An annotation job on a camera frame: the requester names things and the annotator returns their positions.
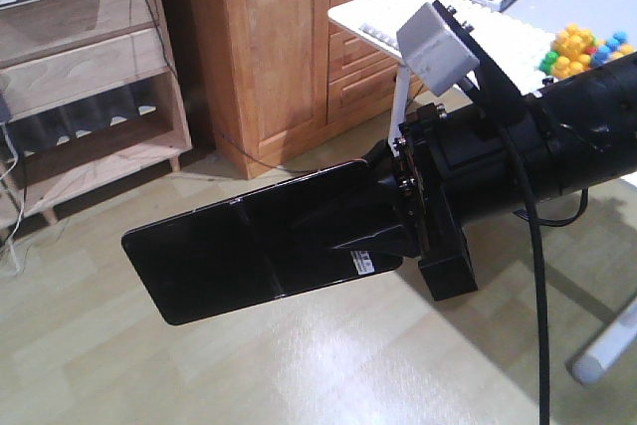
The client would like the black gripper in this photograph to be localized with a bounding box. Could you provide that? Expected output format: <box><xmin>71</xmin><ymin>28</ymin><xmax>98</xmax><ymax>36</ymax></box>
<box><xmin>327</xmin><ymin>105</ymin><xmax>547</xmax><ymax>301</ymax></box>

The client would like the black foldable smartphone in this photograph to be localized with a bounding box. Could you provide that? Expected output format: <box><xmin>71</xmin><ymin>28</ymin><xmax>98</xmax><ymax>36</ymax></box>
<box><xmin>121</xmin><ymin>160</ymin><xmax>405</xmax><ymax>325</ymax></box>

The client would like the wooden shelf desk unit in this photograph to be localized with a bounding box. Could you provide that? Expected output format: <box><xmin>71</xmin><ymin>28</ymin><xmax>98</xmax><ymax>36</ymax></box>
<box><xmin>1</xmin><ymin>0</ymin><xmax>191</xmax><ymax>229</ymax></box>

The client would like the wooden cabinet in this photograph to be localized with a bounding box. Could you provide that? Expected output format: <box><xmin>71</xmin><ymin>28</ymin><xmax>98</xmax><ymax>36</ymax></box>
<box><xmin>191</xmin><ymin>0</ymin><xmax>396</xmax><ymax>178</ymax></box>

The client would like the white building block baseplate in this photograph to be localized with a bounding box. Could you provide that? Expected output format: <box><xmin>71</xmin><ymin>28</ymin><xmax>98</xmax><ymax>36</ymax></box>
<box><xmin>360</xmin><ymin>0</ymin><xmax>554</xmax><ymax>94</ymax></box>

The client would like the colourful toy block pile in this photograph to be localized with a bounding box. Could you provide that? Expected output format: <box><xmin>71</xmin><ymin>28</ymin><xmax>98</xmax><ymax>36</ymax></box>
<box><xmin>537</xmin><ymin>24</ymin><xmax>636</xmax><ymax>80</ymax></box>

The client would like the white folding table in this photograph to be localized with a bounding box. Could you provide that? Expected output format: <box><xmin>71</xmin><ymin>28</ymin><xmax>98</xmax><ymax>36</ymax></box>
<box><xmin>326</xmin><ymin>0</ymin><xmax>637</xmax><ymax>386</ymax></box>

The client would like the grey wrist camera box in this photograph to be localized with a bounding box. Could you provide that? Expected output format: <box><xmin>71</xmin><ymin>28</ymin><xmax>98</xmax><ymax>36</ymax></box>
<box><xmin>396</xmin><ymin>1</ymin><xmax>480</xmax><ymax>96</ymax></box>

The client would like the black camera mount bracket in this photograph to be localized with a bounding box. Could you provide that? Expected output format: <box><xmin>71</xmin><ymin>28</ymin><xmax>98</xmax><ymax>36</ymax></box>
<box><xmin>433</xmin><ymin>0</ymin><xmax>528</xmax><ymax>126</ymax></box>

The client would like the white usb cable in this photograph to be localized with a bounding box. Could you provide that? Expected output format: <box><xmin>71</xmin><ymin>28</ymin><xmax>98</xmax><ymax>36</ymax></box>
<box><xmin>0</xmin><ymin>120</ymin><xmax>26</xmax><ymax>275</ymax></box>

